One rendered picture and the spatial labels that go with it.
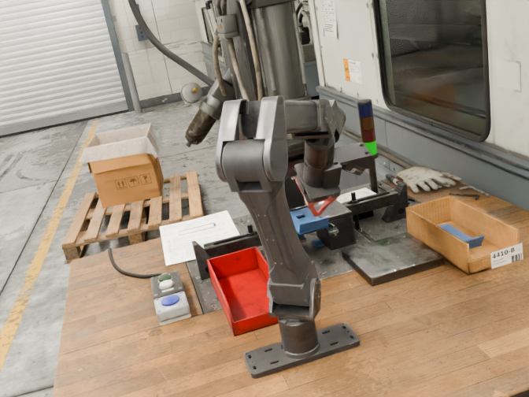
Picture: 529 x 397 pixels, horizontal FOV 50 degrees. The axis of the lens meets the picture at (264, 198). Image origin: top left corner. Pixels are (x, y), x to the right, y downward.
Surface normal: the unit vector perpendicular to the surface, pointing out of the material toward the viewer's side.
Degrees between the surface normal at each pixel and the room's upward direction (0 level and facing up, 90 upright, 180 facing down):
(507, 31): 90
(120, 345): 0
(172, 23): 90
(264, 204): 106
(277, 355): 0
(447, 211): 90
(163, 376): 0
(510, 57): 90
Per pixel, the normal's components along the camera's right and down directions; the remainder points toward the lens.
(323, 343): -0.17, -0.93
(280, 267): -0.35, 0.61
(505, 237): -0.95, 0.25
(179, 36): 0.20, 0.29
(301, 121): 0.90, 0.04
